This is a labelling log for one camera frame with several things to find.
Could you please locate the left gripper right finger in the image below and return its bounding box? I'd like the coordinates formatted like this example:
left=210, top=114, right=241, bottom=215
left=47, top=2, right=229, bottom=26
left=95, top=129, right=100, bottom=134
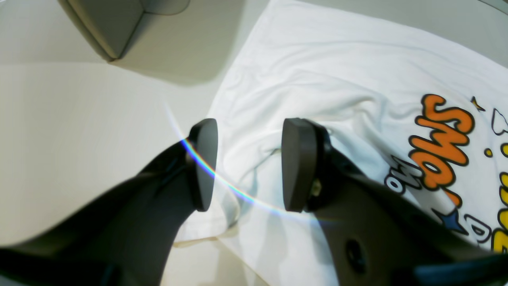
left=281, top=118, right=507, bottom=286

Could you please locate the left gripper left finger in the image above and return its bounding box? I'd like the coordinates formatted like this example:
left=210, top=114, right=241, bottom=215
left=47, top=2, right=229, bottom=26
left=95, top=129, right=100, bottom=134
left=0, top=119, right=218, bottom=286

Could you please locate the white printed t-shirt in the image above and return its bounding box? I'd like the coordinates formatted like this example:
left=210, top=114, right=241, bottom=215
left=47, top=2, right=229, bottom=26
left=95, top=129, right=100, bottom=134
left=177, top=0, right=507, bottom=286

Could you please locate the grey cardboard box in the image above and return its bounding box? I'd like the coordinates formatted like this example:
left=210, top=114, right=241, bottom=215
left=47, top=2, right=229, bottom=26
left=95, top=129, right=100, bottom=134
left=58, top=0, right=190, bottom=62

